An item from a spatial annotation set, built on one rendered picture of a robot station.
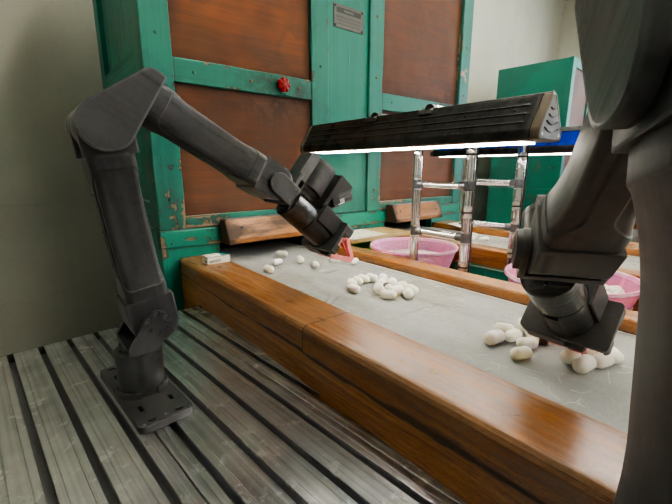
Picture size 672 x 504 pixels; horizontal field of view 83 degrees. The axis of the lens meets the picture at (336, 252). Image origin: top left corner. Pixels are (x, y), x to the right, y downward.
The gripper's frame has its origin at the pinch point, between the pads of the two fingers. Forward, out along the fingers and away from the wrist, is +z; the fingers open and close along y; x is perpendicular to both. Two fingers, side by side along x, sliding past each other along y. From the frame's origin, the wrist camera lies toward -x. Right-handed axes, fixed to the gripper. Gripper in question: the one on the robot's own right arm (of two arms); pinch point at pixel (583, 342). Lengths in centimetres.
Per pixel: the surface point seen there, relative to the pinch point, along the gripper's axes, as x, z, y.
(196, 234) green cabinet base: 11, -22, 87
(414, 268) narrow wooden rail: -8.3, 10.7, 41.7
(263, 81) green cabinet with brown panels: -36, -31, 88
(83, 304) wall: 54, -15, 163
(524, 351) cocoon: 5.6, -5.8, 4.4
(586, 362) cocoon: 3.7, -4.1, -2.3
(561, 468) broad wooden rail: 17.4, -21.2, -7.8
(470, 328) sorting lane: 4.1, -1.5, 15.1
